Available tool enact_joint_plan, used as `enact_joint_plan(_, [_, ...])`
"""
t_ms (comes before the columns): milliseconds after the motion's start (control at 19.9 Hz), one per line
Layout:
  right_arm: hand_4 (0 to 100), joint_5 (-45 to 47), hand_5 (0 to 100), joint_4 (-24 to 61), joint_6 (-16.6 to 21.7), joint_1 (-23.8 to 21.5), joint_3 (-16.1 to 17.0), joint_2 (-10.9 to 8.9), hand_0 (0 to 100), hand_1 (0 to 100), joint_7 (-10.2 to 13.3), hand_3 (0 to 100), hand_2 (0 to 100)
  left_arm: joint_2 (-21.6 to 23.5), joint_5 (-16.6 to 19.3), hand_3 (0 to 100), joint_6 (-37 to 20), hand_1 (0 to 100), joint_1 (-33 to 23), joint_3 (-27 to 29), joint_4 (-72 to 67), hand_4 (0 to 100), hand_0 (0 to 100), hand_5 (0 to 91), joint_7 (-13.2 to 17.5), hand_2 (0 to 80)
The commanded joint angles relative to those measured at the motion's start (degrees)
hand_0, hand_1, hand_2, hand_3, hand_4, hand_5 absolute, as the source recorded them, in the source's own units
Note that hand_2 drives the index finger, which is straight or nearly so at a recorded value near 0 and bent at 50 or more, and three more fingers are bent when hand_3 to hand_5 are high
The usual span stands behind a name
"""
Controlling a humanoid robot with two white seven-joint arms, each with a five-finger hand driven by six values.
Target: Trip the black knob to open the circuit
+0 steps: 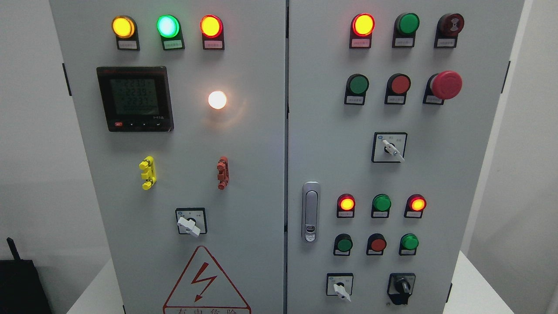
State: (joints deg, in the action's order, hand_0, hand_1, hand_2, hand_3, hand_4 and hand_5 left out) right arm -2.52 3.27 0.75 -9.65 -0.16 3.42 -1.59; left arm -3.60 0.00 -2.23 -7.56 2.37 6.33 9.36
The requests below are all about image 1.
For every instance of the black rotary knob switch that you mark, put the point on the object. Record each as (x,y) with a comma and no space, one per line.
(400,287)

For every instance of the red terminal connector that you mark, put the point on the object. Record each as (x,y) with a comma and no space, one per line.
(223,173)

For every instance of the red lit indicator middle left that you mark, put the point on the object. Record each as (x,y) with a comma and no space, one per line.
(345,206)

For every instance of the red lit indicator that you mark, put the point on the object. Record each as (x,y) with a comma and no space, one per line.
(345,206)
(361,30)

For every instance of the white lit indicator lamp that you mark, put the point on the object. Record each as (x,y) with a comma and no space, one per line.
(217,100)

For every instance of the green push button upper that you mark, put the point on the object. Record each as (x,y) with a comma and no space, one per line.
(356,88)

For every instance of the green push button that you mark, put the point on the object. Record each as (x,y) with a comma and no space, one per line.
(342,245)
(356,88)

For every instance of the green push button lower left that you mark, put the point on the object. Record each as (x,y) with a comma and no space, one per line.
(342,245)

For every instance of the grey left cabinet door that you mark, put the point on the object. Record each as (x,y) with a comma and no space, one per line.
(245,221)

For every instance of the grey cabinet door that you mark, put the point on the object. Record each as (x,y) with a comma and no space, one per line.
(331,143)
(245,221)

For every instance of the green indicator middle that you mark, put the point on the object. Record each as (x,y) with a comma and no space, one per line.
(381,206)

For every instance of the grey right cabinet door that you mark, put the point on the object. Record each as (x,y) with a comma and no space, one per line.
(331,143)

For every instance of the red push button lower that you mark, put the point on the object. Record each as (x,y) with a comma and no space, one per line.
(376,244)

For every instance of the red push button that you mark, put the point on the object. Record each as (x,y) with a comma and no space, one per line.
(376,244)
(396,89)

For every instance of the yellow terminal connector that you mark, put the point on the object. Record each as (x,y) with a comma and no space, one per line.
(148,174)

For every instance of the red push button upper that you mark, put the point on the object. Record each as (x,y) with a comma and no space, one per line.
(396,89)

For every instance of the red indicator middle right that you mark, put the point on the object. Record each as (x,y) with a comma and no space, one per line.
(415,206)

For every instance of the red indicator light left door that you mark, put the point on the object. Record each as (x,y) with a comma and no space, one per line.
(212,33)

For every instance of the red high voltage warning sticker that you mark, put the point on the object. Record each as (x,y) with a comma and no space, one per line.
(204,288)

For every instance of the black digital power meter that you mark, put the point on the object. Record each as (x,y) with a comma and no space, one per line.
(136,99)

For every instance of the green indicator lower right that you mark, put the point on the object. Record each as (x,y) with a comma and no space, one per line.
(408,244)

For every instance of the red lit indicator top right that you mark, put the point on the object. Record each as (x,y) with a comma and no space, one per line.
(361,30)

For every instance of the green lit indicator light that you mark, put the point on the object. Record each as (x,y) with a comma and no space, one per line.
(170,32)

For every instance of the red emergency stop mushroom button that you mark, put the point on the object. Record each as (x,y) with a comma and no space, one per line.
(442,86)

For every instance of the green indicator top right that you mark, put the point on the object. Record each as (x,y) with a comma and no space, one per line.
(404,30)

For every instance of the yellow indicator light top left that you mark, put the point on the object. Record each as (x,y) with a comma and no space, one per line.
(126,33)

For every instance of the dark red buzzer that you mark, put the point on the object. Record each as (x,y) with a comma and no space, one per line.
(447,31)

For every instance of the black device with antenna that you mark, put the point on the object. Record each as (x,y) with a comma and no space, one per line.
(21,291)

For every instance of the silver door latch handle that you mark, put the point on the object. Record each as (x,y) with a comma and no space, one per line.
(310,210)

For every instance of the white selector switch left door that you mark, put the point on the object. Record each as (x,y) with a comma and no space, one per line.
(191,221)

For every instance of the white selector switch upper right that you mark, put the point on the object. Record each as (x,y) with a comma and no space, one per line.
(388,148)

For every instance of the white selector switch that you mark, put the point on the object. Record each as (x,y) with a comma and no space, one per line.
(340,285)
(388,148)

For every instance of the white selector switch lower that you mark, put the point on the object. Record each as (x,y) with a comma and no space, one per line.
(340,285)

